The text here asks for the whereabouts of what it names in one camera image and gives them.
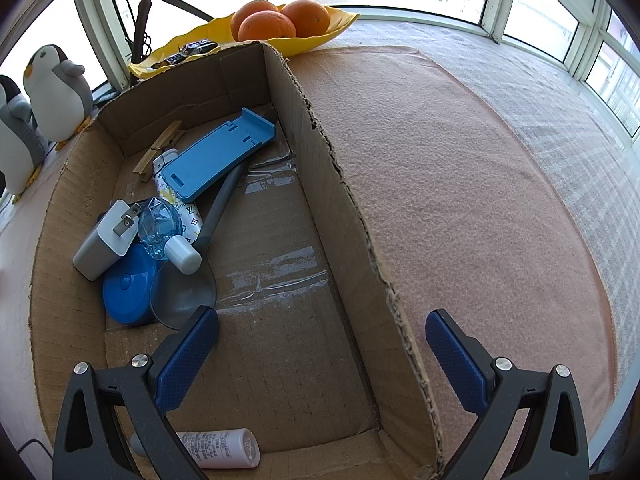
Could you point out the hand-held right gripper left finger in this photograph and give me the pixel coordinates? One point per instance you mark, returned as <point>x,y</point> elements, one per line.
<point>187,360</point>

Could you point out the pile of wrapped candies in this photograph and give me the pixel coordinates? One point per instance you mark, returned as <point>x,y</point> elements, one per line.
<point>192,50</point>

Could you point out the black tripod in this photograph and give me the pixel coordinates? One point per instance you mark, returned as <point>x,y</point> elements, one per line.
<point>141,15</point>

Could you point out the orange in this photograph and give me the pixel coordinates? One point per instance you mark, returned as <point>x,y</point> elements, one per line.
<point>267,27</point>
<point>307,17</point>
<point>247,9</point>

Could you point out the blue round tape measure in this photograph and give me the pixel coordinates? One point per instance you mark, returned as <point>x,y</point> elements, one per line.
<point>125,290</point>

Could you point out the white tube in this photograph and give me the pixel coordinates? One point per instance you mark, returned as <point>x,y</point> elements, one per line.
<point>225,447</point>

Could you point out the white window frame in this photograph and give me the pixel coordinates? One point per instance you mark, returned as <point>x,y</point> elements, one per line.
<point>592,25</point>

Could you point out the small grey penguin plush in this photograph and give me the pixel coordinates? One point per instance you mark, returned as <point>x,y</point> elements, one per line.
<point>57,100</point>

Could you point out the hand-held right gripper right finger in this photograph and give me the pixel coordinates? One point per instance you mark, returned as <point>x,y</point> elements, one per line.
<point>457,365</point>

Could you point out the clear blue bottle white cap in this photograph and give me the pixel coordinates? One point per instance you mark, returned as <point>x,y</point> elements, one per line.
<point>160,225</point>

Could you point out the yellow leaf-shaped bowl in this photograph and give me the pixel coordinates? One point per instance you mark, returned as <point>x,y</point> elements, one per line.
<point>320,40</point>

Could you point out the white checkered cloth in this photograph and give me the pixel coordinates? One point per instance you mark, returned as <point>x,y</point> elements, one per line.
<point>565,125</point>

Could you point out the blue phone stand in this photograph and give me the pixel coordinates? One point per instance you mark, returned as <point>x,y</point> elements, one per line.
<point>215,160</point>

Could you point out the grey plastic spoon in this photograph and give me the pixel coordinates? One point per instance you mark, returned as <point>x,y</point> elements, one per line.
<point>180,300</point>

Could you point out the cardboard box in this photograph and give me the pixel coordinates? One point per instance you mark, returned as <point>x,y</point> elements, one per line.
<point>300,360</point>

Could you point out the white patterned lighter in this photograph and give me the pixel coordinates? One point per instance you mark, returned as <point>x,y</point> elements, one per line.
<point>190,222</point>

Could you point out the large grey penguin plush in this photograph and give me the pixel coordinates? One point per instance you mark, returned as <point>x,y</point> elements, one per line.
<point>17,145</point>

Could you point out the white charger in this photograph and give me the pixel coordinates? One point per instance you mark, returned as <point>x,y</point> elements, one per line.
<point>100,245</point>

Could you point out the wooden clothespin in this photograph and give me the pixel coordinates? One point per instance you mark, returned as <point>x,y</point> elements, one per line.
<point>155,152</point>

